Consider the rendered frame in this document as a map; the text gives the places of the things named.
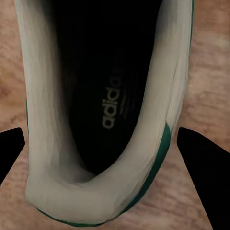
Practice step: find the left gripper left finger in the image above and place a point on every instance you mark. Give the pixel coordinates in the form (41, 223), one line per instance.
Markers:
(11, 144)

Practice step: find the gym shoe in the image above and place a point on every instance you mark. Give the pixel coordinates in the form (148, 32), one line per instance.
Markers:
(105, 84)

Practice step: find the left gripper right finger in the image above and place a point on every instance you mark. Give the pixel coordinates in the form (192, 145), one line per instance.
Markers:
(209, 167)

